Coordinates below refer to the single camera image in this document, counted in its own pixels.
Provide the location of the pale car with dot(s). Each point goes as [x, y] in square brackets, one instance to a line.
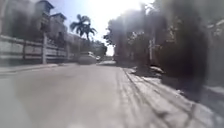
[86, 59]

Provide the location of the palm tree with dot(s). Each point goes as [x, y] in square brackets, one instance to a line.
[82, 26]

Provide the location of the grey asphalt road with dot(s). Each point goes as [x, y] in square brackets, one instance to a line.
[73, 96]

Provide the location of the row of dark trees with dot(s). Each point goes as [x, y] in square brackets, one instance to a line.
[180, 40]

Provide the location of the pale concrete sidewalk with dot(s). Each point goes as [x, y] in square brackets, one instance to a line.
[176, 105]

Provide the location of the narrow grey sidewalk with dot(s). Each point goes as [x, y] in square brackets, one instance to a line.
[20, 69]

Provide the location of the multi-storey building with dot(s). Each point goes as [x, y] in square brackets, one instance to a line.
[20, 20]

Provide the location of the long grey boundary wall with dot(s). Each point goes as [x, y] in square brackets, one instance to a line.
[13, 50]

